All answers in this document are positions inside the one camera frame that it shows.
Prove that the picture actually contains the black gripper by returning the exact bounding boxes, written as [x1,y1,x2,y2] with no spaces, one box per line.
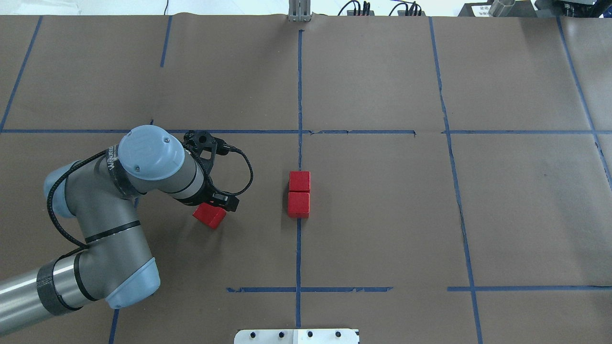
[177,130,239,213]

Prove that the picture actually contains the brown paper table cover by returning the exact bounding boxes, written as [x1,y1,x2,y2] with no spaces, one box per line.
[1,13,611,344]

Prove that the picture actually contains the metal mug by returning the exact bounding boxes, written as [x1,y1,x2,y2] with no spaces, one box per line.
[488,0,516,17]

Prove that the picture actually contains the aluminium frame post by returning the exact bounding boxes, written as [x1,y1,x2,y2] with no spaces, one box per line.
[288,0,312,22]

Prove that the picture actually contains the red cube block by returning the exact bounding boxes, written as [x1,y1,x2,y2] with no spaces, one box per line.
[288,171,311,193]
[192,203,227,230]

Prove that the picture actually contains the red cube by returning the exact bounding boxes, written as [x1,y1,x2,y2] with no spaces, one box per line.
[288,192,310,218]

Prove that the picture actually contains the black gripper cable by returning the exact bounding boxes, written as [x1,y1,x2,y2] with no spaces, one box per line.
[46,142,254,261]

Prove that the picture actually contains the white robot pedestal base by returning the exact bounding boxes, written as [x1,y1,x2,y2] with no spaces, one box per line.
[233,328,361,344]

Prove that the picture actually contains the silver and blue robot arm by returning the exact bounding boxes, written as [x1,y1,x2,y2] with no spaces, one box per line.
[1,125,243,335]

